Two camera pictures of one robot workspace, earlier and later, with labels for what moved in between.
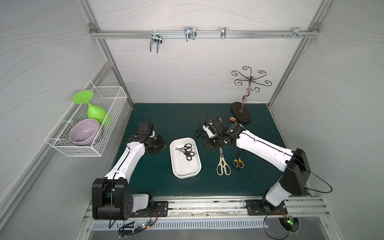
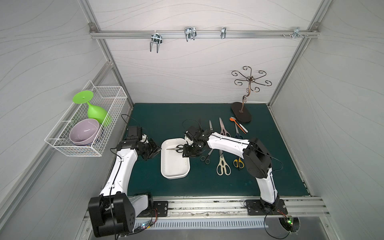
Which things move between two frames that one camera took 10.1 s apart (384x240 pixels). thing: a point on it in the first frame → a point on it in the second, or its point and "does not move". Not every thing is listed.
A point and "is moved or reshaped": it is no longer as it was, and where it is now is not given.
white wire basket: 87,126 does not move
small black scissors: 188,154 is moved or reshaped
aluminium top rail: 204,34 does not move
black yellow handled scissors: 238,163 does not move
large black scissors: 200,131 does not move
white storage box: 182,168 is moved or reshaped
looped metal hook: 190,32 does not move
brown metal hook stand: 241,110 does not move
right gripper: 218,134 → 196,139
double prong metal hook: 156,38 does not move
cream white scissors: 223,166 does not move
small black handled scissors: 187,147 is moved or reshaped
